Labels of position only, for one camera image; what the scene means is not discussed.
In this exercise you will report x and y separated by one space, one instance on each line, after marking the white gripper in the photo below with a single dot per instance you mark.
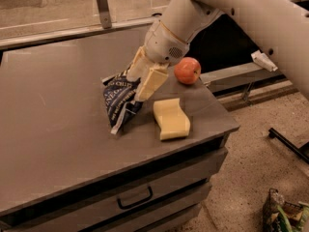
163 46

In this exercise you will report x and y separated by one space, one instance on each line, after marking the blue chip bag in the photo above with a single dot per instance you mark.
119 97

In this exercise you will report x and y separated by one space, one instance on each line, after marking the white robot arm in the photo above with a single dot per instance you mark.
279 28

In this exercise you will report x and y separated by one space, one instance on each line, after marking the yellow wavy sponge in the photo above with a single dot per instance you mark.
171 119

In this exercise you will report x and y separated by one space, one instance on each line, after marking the red apple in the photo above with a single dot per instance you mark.
187 71

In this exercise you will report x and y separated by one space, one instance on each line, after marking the small white packet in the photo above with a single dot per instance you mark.
263 61

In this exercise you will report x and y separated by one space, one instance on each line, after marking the black metal floor bar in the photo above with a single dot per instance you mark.
302 152

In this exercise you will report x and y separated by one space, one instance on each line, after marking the grey metal ledge rail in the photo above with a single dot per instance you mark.
235 76

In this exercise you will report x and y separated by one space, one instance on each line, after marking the left metal bracket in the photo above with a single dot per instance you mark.
104 15

